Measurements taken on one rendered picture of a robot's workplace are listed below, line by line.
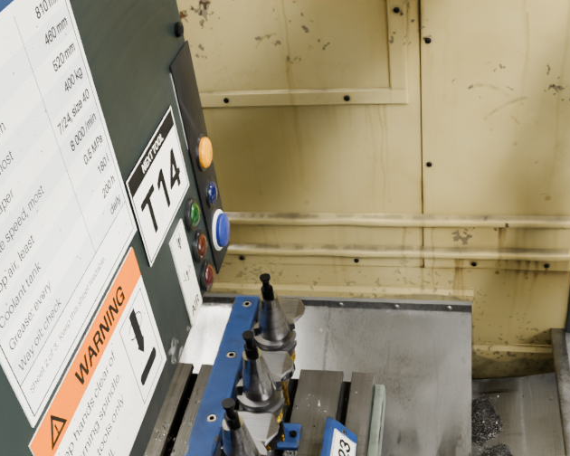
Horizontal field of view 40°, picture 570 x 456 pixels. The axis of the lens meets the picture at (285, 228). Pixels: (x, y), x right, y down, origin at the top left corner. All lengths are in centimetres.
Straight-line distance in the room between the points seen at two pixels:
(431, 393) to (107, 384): 120
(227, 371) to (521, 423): 83
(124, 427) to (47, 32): 25
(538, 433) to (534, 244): 40
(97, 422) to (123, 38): 23
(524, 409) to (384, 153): 65
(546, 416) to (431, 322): 31
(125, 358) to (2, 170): 18
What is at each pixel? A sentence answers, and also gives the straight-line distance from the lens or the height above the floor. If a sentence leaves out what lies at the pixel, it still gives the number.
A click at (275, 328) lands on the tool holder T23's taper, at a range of 111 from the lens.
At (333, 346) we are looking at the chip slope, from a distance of 168.
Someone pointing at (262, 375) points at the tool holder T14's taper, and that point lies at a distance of 103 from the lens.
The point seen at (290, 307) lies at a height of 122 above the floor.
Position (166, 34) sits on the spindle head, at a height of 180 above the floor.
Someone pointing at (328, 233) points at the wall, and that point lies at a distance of 159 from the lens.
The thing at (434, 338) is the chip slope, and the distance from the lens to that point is 167.
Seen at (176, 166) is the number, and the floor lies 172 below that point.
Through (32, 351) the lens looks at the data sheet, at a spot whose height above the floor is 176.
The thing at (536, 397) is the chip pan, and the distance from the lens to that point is 179.
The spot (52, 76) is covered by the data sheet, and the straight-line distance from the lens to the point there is 43.
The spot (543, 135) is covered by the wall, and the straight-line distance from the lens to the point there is 144.
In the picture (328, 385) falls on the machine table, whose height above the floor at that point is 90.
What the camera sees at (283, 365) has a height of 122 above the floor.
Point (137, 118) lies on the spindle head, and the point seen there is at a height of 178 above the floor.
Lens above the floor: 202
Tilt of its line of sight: 37 degrees down
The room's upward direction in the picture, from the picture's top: 9 degrees counter-clockwise
